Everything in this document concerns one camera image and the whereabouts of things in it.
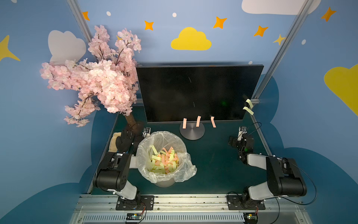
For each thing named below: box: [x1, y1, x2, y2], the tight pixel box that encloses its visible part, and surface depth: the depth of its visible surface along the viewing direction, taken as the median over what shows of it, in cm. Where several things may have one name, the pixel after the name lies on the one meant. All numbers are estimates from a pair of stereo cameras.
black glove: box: [115, 130, 135, 154], surface depth 98 cm
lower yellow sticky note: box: [242, 106, 255, 116], surface depth 82 cm
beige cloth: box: [108, 132, 122, 153], surface depth 98 cm
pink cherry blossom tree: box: [40, 25, 145, 137], surface depth 65 cm
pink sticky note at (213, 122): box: [210, 116, 217, 128], surface depth 86 cm
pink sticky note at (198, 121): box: [195, 115, 202, 128], surface depth 88 cm
